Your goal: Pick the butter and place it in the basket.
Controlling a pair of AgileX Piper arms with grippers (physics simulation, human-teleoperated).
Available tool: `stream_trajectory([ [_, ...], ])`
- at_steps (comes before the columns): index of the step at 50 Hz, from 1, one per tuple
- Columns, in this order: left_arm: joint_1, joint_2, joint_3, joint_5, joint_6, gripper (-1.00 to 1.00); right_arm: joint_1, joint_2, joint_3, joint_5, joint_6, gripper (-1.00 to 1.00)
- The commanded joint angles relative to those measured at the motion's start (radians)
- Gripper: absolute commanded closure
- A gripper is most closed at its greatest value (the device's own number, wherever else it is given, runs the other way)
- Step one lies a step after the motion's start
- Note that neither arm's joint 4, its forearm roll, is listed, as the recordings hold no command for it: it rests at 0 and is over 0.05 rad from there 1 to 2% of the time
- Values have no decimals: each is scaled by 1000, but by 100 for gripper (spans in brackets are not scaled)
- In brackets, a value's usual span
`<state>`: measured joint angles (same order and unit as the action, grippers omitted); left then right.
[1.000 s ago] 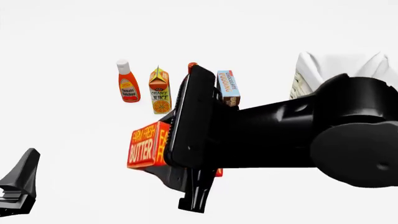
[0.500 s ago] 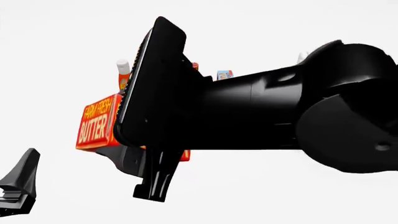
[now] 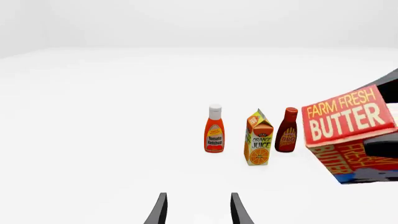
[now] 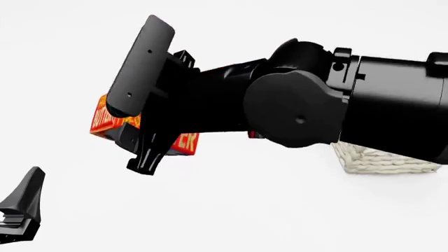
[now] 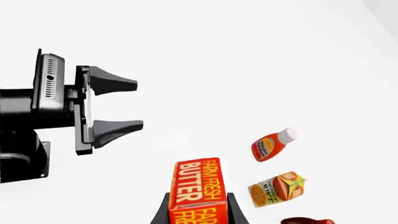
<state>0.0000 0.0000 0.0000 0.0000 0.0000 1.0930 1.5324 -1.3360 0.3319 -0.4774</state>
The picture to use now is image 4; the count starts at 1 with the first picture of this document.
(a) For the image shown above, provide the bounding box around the flat black plate on stalk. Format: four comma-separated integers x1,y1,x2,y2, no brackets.
106,14,176,118

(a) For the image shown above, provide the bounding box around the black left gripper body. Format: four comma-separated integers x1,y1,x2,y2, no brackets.
0,208,41,244

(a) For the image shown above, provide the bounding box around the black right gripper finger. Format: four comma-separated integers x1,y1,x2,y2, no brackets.
126,128,180,176
111,122,141,155

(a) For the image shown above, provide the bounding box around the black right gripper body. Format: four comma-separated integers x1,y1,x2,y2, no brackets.
139,49,212,136

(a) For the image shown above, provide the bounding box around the red orange butter box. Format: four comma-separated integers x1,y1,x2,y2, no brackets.
89,93,200,158

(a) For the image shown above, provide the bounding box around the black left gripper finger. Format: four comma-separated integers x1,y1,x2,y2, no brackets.
0,166,46,221

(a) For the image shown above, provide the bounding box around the white woven basket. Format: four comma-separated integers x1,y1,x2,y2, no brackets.
330,141,442,174

